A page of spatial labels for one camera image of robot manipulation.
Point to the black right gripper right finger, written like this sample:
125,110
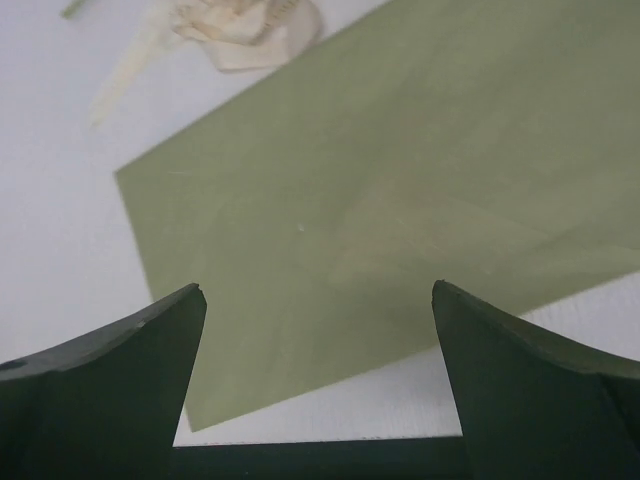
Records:
533,404

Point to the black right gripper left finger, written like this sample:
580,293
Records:
106,404

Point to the green and orange wrapping paper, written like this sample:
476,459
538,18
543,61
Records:
493,144

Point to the cream ribbon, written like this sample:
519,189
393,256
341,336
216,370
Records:
237,36

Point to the green flower stem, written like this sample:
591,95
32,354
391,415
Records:
74,8

